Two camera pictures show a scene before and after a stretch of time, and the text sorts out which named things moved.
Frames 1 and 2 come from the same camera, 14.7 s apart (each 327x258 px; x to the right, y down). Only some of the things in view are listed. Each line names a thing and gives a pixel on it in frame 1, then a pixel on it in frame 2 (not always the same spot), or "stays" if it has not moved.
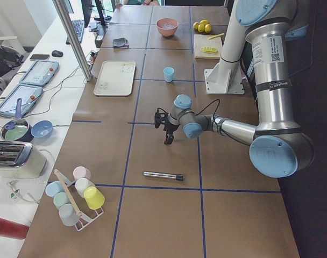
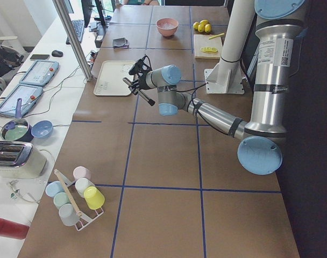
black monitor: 87,8 stays
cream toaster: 17,160 stays
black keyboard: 77,26 stays
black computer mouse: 57,53 stays
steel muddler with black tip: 177,177 to 141,93
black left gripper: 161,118 to 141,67
